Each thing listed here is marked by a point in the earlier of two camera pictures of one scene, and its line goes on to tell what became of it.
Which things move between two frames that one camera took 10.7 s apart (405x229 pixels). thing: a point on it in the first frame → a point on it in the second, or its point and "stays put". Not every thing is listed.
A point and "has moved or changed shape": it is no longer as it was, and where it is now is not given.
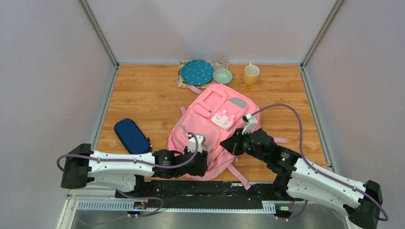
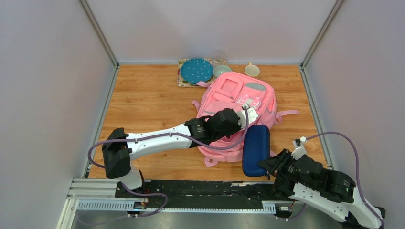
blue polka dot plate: (197, 72) stays put
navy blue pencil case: (132, 137) has moved or changed shape
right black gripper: (232, 144) → (274, 164)
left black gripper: (201, 171) → (237, 127)
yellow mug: (251, 74) stays put
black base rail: (202, 195) stays put
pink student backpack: (218, 112) → (232, 89)
